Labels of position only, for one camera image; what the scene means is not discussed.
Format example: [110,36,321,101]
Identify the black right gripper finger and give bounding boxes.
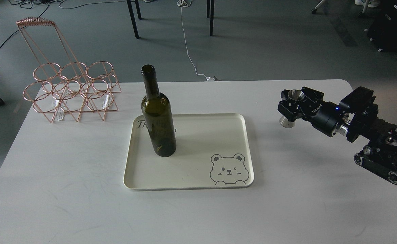
[278,101,302,122]
[281,89,302,102]

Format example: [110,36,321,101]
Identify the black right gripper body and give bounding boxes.
[297,87,349,137]

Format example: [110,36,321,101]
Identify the silver steel jigger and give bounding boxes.
[278,89,305,128]

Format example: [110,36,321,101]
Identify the dark green wine bottle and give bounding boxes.
[141,64,177,157]

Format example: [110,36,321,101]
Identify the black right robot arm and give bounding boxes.
[278,86,397,184]

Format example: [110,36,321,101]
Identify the cream bear print tray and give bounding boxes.
[123,113,255,190]

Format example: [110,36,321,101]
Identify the black equipment case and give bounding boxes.
[367,0,397,50]

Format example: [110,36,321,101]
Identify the black table leg right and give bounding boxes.
[206,0,215,37]

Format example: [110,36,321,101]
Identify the black table leg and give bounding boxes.
[126,0,142,39]
[206,0,215,37]

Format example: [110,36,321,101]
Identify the black table leg left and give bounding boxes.
[126,0,142,39]

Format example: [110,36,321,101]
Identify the rose gold wire bottle rack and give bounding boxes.
[16,17,121,123]

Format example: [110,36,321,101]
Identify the white floor cable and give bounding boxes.
[177,0,215,82]

